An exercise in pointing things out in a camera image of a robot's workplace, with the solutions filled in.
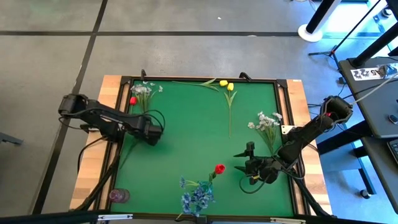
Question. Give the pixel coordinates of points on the black post with white base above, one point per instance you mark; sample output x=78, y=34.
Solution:
x=311, y=31

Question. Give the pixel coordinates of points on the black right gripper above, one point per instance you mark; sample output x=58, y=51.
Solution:
x=262, y=169

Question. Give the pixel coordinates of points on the black rig strut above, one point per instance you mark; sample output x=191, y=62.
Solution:
x=46, y=217

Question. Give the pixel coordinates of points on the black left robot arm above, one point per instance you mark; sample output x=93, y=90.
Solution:
x=93, y=113

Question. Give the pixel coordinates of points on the printed paper label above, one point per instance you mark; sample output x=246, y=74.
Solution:
x=363, y=74

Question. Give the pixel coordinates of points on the white flower bunch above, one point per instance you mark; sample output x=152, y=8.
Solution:
x=264, y=123
x=141, y=90

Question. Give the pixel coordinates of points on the black caster wheel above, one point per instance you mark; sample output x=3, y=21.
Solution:
x=366, y=194

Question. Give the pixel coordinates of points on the black slanted post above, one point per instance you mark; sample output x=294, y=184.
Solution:
x=376, y=45

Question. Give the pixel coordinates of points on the red tulip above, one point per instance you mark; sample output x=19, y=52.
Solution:
x=219, y=169
x=133, y=100

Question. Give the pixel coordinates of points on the computer mouse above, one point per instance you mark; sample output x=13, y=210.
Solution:
x=393, y=119

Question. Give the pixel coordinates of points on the black keyboard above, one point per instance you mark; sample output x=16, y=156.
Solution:
x=394, y=152

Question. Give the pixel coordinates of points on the blue flower bunch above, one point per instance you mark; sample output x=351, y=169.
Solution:
x=192, y=199

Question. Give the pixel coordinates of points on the yellow tulip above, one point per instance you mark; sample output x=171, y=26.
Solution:
x=223, y=83
x=230, y=86

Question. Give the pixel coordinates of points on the blue cut-glass vase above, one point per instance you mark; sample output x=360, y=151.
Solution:
x=207, y=186

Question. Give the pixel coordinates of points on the grey chair leg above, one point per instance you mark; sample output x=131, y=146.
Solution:
x=11, y=139

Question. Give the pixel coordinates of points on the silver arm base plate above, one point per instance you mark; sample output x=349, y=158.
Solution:
x=287, y=129

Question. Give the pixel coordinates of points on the pink glass vase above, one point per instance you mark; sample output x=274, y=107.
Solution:
x=119, y=195

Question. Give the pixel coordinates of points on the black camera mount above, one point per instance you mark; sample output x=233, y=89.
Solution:
x=200, y=219

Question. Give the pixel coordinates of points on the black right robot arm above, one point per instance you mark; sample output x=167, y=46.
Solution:
x=311, y=130

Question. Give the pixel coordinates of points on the black tripod stand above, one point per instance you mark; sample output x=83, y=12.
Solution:
x=342, y=40

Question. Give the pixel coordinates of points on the dark desk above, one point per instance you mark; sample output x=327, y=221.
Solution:
x=367, y=102
x=385, y=174

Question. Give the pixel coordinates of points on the black frame clamp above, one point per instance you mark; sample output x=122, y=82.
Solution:
x=143, y=74
x=245, y=76

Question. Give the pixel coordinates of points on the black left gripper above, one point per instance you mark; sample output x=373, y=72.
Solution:
x=150, y=132

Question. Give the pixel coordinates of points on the silver frame bracket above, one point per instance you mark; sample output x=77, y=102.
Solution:
x=115, y=217
x=287, y=221

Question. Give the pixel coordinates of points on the black table frame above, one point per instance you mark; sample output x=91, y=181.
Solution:
x=186, y=78

